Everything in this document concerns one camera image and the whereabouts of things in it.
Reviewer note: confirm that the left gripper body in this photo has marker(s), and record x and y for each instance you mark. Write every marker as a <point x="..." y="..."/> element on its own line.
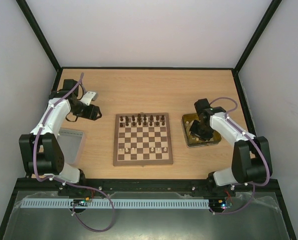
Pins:
<point x="91" y="114"/>

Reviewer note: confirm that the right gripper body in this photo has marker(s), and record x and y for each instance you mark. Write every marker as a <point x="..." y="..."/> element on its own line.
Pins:
<point x="196" y="127"/>

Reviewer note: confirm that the gold tin with pieces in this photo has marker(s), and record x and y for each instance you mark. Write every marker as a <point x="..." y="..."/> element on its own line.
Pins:
<point x="193" y="141"/>

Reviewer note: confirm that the wooden chess board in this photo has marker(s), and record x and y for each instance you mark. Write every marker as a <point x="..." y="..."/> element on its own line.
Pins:
<point x="142" y="139"/>

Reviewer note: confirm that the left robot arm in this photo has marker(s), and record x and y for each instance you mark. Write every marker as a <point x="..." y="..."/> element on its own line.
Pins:
<point x="41" y="153"/>

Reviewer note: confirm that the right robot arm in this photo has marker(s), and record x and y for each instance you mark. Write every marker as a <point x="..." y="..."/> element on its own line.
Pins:
<point x="251" y="162"/>

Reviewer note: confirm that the silver tin lid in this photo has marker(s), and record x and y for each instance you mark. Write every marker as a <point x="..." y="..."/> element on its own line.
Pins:
<point x="72" y="143"/>

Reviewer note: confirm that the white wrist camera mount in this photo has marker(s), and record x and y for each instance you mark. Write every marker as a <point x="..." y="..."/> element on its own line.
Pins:
<point x="89" y="97"/>

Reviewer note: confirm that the grey slotted cable duct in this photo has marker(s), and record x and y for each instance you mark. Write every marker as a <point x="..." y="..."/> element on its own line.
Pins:
<point x="62" y="203"/>

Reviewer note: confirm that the black frame rail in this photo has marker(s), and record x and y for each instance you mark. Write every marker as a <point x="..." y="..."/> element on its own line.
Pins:
<point x="194" y="188"/>

